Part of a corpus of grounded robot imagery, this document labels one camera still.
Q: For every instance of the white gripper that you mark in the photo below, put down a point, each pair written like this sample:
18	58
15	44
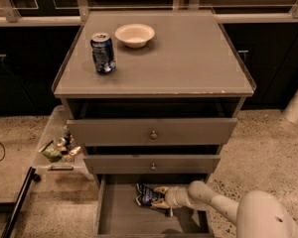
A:
171	196

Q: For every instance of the blue chip bag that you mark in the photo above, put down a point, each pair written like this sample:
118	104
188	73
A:
146	196

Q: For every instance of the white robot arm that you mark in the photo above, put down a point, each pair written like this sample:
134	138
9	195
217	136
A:
258	214

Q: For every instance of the brass middle drawer knob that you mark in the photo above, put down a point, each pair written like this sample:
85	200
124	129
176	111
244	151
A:
153	167

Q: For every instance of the brass drawer knob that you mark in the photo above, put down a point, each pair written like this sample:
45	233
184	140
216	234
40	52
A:
153	135
153	167

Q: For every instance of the grey bottom drawer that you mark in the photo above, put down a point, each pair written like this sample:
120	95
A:
119	216

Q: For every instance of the grey drawer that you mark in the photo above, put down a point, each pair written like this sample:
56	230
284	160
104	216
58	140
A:
140	164
119	216
136	132

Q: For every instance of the brass top drawer knob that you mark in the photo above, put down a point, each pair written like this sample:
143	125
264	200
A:
153	135

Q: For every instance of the grey top drawer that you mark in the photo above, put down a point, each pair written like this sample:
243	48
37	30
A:
136	132

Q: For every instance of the grey middle drawer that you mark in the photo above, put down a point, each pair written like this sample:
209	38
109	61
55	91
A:
140	164

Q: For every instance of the grey drawer cabinet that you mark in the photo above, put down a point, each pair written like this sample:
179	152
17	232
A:
188	70

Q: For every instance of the green snack packet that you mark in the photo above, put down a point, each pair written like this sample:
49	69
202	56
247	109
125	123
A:
51	152

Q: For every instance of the black metal floor bar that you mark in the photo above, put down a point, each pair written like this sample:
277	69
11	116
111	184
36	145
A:
18	204

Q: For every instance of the blue soda can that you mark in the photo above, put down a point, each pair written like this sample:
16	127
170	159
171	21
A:
102	53

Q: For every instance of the white paper bowl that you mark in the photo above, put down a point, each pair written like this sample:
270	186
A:
134	36

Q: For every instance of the white window frame rail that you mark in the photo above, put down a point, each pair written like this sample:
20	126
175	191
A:
39	20

